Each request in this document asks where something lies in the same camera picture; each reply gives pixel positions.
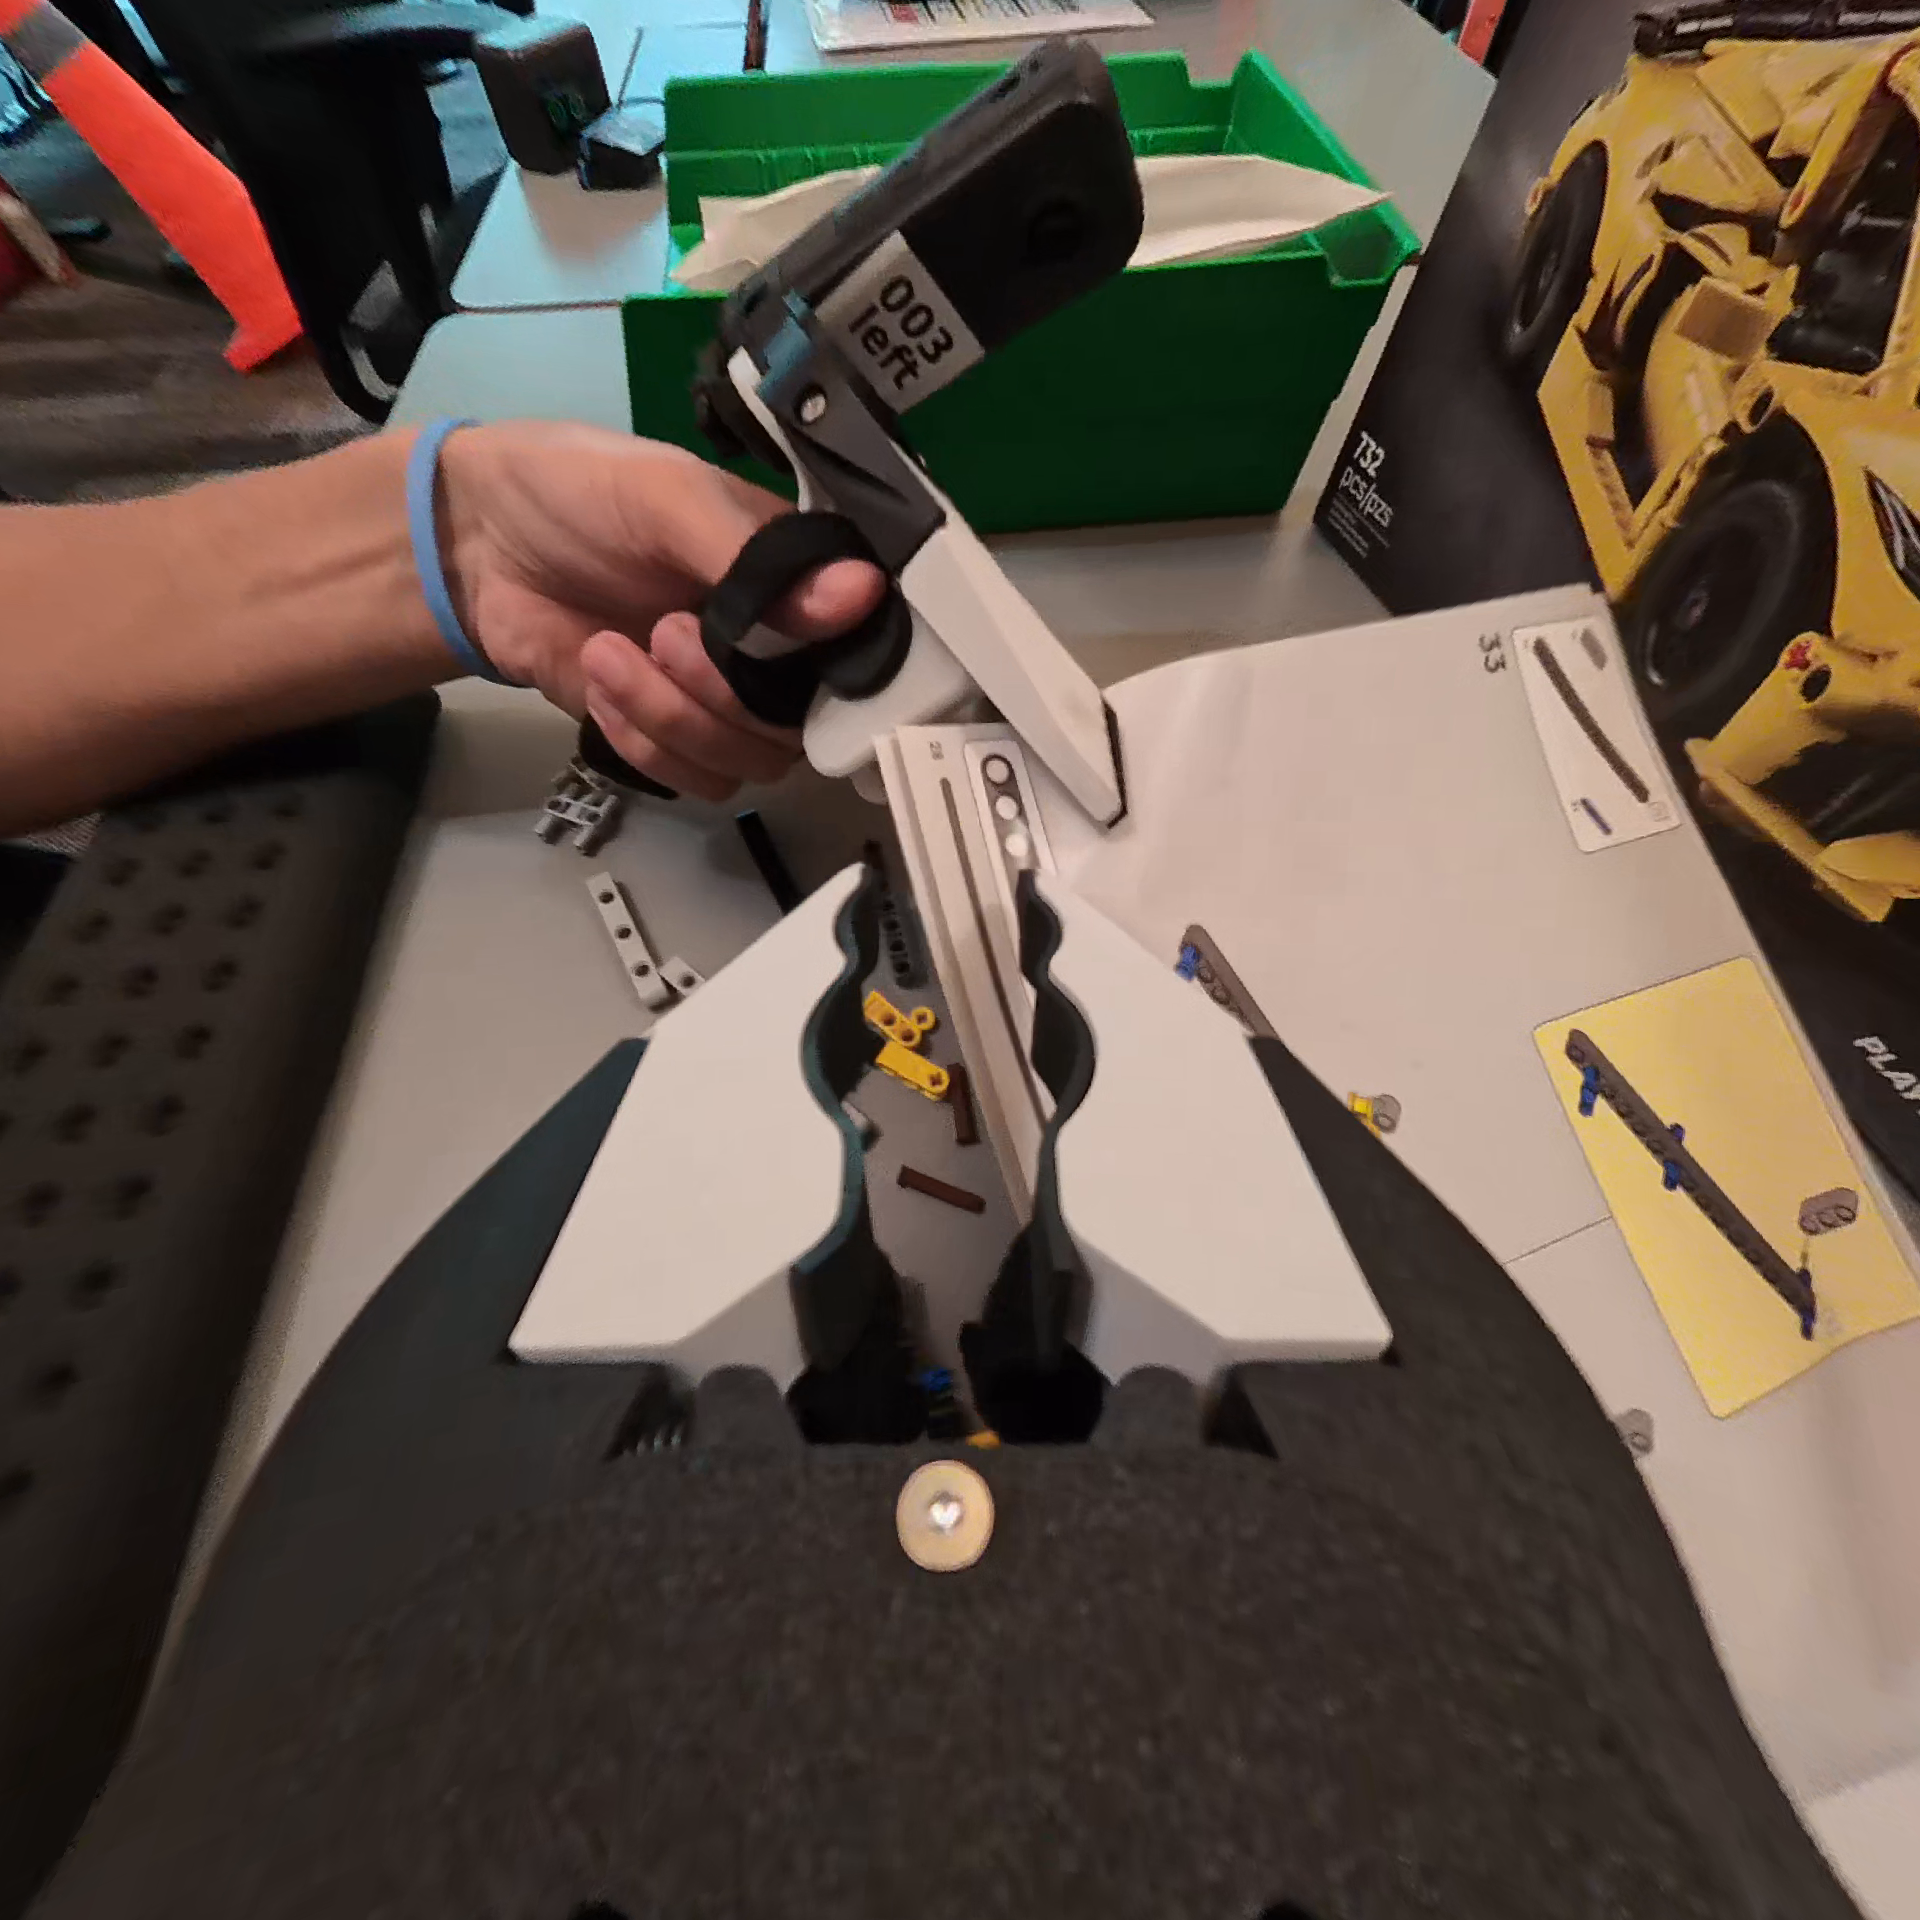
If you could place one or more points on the grey toy connector cluster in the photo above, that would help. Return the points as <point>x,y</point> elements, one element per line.
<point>578,803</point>

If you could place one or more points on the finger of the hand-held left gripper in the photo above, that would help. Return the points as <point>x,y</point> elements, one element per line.
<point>1020,662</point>

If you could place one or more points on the brown toy axle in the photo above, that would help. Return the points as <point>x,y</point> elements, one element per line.
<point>963,1106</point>
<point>943,1190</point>

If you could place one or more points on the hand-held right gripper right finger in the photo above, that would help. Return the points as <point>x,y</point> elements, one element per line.
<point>1200,1185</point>

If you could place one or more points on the light grey short toy beam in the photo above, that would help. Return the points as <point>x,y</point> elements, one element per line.
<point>637,944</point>

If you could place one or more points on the black office chair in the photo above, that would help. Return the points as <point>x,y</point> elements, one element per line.
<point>345,180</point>

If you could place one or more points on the black short toy beam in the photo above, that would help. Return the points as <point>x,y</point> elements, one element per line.
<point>764,863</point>

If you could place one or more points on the grey building instruction booklet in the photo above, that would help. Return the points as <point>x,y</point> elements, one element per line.
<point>1424,900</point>

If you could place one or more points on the black perforated panel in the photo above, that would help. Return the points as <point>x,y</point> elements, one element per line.
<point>149,1124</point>

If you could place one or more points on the person's left hand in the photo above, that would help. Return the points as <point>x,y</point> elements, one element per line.
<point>585,555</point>

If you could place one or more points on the orange striped traffic cone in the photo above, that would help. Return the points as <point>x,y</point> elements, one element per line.
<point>149,164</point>

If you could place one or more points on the green plastic bin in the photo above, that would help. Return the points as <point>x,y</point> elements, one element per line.
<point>1141,406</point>

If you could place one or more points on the yellow car toy set box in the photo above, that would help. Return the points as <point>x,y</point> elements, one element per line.
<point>1724,376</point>

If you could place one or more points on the toy car chassis assembly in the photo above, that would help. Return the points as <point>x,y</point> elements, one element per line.
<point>944,1395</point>

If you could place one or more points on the person's left forearm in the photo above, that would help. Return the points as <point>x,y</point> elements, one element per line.
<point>195,630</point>

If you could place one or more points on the black holed toy beam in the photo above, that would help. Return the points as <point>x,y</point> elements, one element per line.
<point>900,915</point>

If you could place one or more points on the blue wristband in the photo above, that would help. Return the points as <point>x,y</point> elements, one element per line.
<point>427,555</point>

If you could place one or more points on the white paper bag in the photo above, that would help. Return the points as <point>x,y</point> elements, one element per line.
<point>1243,202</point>

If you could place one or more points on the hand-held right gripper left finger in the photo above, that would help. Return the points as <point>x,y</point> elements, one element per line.
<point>704,1185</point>

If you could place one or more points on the yellow toy connector piece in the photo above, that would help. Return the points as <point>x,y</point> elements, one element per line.
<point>908,1050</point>

